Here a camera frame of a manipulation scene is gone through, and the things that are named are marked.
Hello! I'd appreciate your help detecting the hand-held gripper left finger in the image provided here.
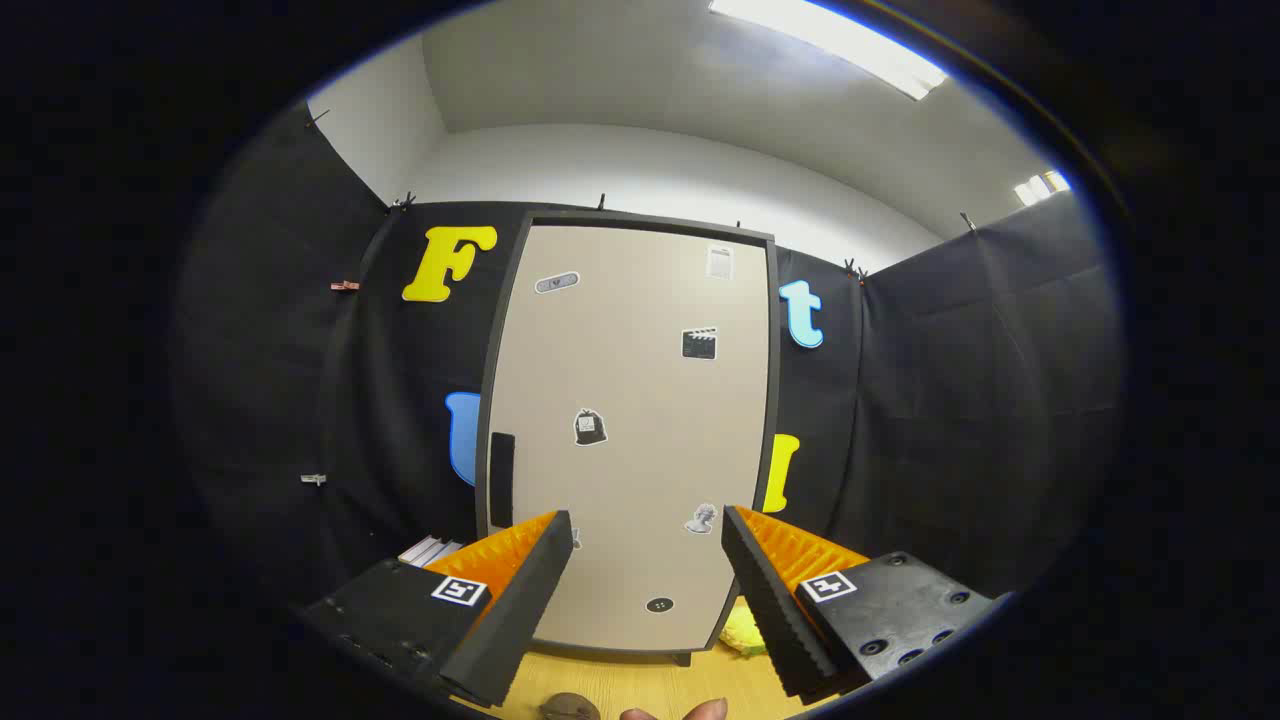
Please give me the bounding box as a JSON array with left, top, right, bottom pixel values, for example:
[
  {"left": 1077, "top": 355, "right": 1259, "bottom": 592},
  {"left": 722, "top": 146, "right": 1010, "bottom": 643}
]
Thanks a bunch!
[{"left": 300, "top": 510, "right": 574, "bottom": 709}]

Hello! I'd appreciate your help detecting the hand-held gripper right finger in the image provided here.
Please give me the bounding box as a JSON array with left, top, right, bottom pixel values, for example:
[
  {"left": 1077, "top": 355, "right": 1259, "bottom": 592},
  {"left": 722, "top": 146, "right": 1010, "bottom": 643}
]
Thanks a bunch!
[{"left": 722, "top": 505, "right": 1001, "bottom": 701}]

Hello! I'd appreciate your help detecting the black door handle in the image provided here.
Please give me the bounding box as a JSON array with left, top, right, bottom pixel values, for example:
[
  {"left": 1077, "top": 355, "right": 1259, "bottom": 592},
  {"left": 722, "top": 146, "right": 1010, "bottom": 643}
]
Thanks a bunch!
[{"left": 489, "top": 432, "right": 516, "bottom": 529}]

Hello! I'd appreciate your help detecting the grey shoe cabinet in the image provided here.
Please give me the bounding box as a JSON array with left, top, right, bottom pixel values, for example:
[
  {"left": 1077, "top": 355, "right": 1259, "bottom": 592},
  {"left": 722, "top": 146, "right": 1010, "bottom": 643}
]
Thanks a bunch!
[{"left": 475, "top": 208, "right": 783, "bottom": 667}]

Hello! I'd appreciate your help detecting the beige shoe cabinet door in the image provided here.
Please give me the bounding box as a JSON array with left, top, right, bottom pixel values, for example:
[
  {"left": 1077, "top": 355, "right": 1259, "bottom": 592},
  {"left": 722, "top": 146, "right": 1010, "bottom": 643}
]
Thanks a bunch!
[{"left": 487, "top": 225, "right": 769, "bottom": 651}]

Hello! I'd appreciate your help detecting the yellow cloth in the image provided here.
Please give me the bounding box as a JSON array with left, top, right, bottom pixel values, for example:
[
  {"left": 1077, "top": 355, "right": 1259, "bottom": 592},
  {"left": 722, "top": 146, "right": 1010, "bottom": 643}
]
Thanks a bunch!
[{"left": 722, "top": 598, "right": 769, "bottom": 656}]

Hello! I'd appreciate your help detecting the black backdrop cloth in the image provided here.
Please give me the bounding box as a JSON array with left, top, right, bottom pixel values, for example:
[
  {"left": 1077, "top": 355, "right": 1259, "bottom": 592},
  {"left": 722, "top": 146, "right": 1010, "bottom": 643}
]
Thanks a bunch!
[{"left": 170, "top": 100, "right": 1126, "bottom": 641}]

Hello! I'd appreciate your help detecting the small ceiling light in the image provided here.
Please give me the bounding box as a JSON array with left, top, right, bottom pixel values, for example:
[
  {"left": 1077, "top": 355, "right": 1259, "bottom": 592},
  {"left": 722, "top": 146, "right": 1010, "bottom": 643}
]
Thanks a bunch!
[{"left": 1014, "top": 170, "right": 1071, "bottom": 207}]

